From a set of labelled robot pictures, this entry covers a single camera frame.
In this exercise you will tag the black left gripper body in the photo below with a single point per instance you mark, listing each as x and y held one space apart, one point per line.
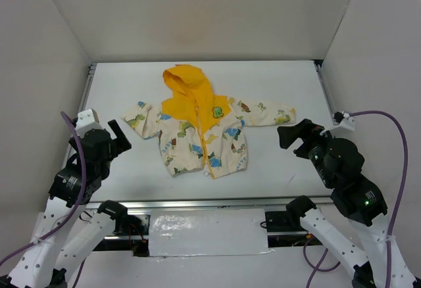
110 142

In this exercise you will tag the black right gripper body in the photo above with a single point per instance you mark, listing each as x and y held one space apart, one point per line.
307 140

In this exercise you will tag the yellow hooded dinosaur print jacket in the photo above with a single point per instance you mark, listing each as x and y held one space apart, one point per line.
197 128

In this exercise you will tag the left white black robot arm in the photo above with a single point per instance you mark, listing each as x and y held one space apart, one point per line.
53 256

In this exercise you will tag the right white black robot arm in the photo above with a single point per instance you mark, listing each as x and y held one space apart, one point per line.
379 262

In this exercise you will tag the white taped cover plate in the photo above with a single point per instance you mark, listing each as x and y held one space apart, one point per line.
220 232

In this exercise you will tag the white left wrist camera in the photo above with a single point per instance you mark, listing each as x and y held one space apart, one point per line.
87 120

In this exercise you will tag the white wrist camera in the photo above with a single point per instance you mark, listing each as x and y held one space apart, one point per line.
344 121
87 120

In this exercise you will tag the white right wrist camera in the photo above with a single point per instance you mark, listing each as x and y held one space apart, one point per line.
344 121

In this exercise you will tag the silver aluminium table front rail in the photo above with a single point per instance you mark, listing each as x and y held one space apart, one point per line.
204 204

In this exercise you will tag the aluminium right side rail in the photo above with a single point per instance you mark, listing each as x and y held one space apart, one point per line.
318 66

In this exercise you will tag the aluminium left side rail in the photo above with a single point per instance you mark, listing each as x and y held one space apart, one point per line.
85 94

